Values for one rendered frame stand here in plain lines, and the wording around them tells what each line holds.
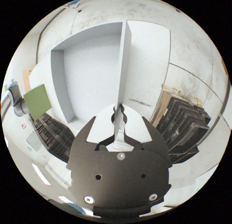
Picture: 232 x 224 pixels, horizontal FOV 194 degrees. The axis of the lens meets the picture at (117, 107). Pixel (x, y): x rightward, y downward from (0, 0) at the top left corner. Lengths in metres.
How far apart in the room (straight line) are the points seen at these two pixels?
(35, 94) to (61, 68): 0.32
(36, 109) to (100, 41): 0.51
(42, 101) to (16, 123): 3.36
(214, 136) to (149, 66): 2.50
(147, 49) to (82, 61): 0.14
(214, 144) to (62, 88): 2.72
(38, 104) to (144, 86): 0.56
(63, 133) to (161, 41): 0.61
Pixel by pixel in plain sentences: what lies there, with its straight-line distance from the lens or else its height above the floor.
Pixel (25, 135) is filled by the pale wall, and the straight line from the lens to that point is 4.08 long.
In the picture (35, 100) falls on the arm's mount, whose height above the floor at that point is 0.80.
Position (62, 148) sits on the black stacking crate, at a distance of 0.59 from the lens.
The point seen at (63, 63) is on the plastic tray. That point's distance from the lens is 0.26.
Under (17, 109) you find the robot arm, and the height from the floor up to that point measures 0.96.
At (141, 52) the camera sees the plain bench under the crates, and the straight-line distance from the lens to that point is 0.16.
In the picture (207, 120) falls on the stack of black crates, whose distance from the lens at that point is 1.24.
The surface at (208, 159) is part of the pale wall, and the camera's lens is 2.62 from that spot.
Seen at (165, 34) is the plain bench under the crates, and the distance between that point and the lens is 0.18.
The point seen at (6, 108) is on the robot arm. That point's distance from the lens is 0.57.
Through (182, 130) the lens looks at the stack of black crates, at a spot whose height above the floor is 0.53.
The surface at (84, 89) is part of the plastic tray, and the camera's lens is 0.19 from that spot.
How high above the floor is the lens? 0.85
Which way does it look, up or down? 54 degrees down
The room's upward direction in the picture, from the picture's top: 151 degrees counter-clockwise
